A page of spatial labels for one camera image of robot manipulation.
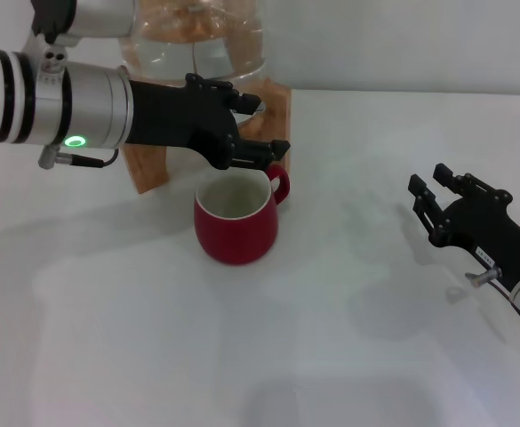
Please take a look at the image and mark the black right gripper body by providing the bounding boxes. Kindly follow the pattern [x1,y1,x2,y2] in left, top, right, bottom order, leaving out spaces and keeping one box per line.
[430,193,520,293]

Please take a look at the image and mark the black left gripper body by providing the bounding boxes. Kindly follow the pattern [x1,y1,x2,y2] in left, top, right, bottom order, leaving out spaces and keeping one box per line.
[125,73,243,172]

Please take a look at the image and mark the red ceramic cup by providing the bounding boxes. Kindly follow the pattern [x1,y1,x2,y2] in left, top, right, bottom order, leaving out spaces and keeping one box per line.
[193,163,292,267]

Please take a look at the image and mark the metal pin on right gripper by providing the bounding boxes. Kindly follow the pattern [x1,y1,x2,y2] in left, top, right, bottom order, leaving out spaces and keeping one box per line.
[464,267,503,286]

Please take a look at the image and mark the wooden dispenser stand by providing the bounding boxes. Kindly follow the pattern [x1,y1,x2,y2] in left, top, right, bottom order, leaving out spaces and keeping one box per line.
[124,75,292,196]

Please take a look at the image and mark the glass water dispenser jar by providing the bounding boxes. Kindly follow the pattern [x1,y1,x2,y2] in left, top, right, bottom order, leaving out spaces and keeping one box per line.
[119,0,269,85]

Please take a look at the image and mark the thin right wrist cable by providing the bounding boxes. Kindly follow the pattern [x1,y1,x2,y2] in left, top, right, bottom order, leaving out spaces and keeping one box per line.
[492,282,520,324]

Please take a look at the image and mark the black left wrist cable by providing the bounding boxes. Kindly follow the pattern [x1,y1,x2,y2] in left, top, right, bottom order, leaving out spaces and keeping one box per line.
[36,144,121,170]

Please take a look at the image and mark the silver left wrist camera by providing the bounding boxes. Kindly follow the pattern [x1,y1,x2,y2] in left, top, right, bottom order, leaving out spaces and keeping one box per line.
[30,0,139,45]

